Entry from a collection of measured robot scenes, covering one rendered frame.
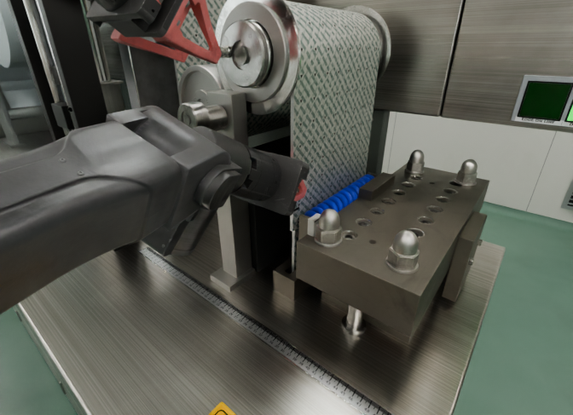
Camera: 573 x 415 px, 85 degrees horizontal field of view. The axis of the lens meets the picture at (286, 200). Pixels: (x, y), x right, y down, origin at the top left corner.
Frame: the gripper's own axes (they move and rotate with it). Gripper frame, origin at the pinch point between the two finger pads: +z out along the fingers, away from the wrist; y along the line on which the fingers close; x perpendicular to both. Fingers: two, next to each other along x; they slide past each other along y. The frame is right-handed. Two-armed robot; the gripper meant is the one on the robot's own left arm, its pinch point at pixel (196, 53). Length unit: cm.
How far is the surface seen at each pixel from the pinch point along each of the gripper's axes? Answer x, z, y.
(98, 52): 10, 15, -68
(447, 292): -13.2, 35.8, 29.4
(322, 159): -2.3, 20.5, 8.9
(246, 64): 2.3, 4.7, 2.9
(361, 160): 3.5, 33.6, 9.1
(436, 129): 122, 253, -34
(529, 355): -21, 171, 60
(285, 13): 7.4, 2.6, 7.7
